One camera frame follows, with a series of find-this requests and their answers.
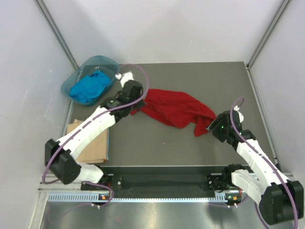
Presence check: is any red t-shirt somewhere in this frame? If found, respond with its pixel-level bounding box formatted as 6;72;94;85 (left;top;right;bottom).
131;89;216;137

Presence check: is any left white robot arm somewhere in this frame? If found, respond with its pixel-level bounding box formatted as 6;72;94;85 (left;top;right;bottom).
45;80;145;189

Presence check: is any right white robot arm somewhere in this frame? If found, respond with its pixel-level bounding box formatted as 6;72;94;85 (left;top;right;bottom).
207;111;304;225

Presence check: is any teal plastic basket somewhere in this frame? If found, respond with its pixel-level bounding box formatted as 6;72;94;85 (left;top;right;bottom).
61;55;119;106

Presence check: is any folded tan t-shirt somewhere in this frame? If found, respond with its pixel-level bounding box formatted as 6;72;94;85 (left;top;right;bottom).
64;119;107;164

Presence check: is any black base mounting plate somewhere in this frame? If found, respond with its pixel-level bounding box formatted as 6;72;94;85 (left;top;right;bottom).
81;166;241;198

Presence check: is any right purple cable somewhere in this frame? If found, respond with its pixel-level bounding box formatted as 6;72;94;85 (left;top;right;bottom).
230;96;300;229

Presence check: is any purple cable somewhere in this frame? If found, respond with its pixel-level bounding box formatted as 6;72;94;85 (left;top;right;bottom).
230;96;300;229
42;63;150;184

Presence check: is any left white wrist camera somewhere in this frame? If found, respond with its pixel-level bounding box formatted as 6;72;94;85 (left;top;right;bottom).
115;72;134;88

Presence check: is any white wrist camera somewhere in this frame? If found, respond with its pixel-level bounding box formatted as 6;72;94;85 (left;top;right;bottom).
233;105;244;123
115;72;134;88

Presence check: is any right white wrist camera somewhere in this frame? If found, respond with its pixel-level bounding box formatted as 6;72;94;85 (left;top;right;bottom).
233;105;244;123

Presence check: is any slotted cable duct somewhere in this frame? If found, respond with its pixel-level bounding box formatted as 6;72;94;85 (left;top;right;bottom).
48;192;242;204

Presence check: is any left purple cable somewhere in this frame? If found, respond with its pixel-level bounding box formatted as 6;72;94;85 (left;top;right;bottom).
42;63;150;184

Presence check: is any aluminium frame rail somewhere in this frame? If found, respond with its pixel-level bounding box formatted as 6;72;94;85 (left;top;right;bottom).
39;173;295;193

